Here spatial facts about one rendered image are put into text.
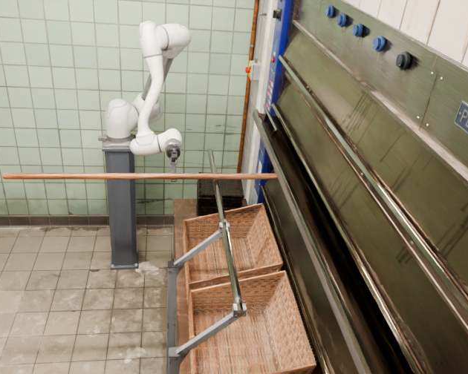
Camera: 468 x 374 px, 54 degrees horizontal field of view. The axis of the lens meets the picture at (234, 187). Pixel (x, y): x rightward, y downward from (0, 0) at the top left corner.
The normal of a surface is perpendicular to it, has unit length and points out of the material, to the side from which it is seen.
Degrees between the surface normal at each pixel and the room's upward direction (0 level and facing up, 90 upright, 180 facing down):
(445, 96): 90
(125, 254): 90
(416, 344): 70
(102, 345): 0
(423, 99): 90
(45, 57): 90
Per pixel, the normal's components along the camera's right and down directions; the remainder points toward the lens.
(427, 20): -0.99, 0.00
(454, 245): -0.90, -0.29
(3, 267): 0.09, -0.85
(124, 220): 0.18, 0.52
